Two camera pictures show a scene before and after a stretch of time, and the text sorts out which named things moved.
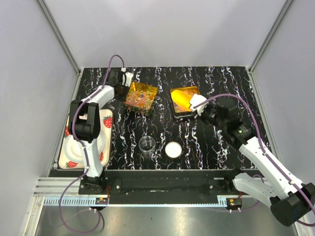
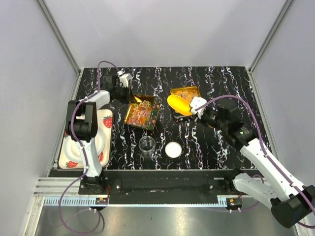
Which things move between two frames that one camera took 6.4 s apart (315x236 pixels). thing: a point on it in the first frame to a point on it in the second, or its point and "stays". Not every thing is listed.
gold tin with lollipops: (140, 98) to (143, 113)
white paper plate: (73, 150) stays
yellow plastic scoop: (181, 99) to (179, 104)
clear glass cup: (146, 144) stays
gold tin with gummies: (179, 111) stays
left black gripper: (124, 98) stays
